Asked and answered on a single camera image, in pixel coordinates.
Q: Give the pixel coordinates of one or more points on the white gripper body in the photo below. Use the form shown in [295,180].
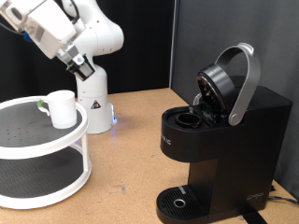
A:
[56,34]

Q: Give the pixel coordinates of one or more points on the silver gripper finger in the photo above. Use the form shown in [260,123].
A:
[65,58]
[75,52]

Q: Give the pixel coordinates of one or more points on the white mug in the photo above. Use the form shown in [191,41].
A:
[62,109]

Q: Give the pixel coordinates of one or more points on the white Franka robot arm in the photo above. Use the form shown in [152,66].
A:
[93,40]

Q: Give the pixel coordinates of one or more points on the black Keurig coffee machine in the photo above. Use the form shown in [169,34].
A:
[236,155]

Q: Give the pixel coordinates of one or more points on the black backdrop curtain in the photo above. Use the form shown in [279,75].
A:
[140,62]

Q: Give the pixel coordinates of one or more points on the white two-tier turntable shelf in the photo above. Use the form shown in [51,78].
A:
[46,149]

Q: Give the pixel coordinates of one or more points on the black drip tray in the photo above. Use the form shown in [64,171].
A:
[169,199]

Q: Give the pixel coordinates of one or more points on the grey partition panel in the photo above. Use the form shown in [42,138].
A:
[274,56]

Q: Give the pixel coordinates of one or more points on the black tape strip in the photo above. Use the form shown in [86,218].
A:
[253,217]

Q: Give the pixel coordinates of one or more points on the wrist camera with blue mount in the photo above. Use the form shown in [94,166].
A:
[28,36]

